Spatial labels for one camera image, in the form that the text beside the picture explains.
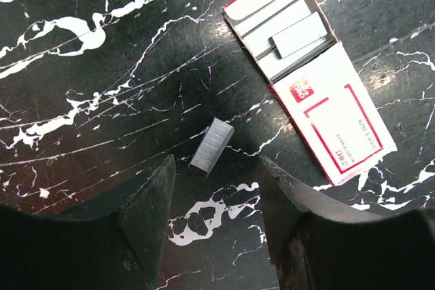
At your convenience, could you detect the red white staple box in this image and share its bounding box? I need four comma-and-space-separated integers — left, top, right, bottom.
224, 0, 397, 185

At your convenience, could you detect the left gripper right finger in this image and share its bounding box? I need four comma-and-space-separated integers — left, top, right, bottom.
258, 156, 434, 289

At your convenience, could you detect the silver staple strip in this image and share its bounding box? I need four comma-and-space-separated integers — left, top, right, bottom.
189, 117, 234, 175

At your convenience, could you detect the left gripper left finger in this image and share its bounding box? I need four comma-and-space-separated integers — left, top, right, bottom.
1, 156, 176, 289

